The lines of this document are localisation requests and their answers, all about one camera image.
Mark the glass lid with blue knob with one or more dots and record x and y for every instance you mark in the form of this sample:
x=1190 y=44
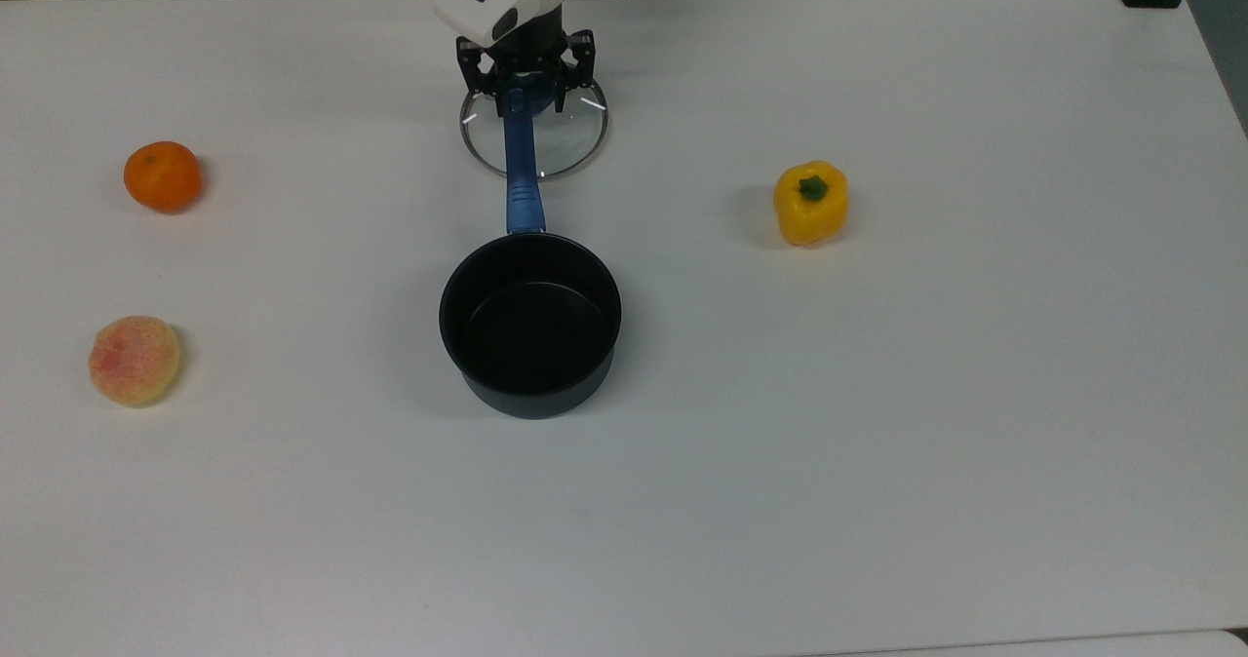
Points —
x=570 y=140

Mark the yellow bell pepper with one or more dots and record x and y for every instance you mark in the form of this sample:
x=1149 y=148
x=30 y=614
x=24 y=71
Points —
x=811 y=211

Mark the pink yellow peach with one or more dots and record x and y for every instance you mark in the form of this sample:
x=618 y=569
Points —
x=135 y=360

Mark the dark blue saucepan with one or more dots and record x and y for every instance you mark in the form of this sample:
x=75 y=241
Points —
x=531 y=345

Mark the orange mandarin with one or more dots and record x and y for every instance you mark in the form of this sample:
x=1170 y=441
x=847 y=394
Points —
x=162 y=177

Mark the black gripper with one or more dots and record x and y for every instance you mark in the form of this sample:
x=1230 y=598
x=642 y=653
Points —
x=531 y=53

